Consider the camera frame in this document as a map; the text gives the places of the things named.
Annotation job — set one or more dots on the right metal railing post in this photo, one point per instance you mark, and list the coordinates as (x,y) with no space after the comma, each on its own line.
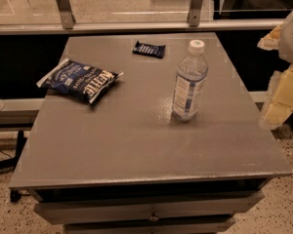
(194,12)

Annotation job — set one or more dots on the grey drawer cabinet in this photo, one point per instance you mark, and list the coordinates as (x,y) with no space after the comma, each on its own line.
(126,165)

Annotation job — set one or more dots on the left metal railing post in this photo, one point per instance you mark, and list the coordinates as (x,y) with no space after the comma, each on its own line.
(66,15)

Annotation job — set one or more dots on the blue kettle chips bag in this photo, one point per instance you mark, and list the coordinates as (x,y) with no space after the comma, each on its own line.
(81,81)

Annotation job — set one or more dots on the black stand with cable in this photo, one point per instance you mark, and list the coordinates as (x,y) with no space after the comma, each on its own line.
(12,162)

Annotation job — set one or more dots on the dark blue candy bar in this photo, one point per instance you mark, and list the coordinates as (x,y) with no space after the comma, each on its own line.
(149,50)

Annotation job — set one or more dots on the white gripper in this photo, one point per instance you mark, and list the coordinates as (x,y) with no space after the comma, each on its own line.
(292,38)

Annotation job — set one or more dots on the metal railing post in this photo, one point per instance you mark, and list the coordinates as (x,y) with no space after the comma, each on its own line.
(194,12)
(66,15)

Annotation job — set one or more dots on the clear plastic water bottle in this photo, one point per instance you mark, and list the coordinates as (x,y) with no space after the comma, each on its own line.
(190,80)

